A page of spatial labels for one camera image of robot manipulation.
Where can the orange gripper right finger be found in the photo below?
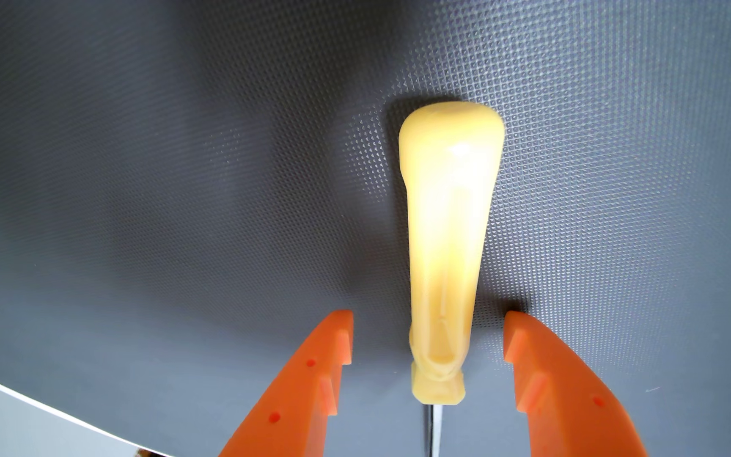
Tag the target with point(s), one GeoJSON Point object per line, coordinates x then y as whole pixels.
{"type": "Point", "coordinates": [575, 400]}

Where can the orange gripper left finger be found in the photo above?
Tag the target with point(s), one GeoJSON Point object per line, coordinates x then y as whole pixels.
{"type": "Point", "coordinates": [292, 393]}

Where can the dark grey textured mat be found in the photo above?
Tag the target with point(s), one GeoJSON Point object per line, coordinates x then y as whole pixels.
{"type": "Point", "coordinates": [150, 190]}

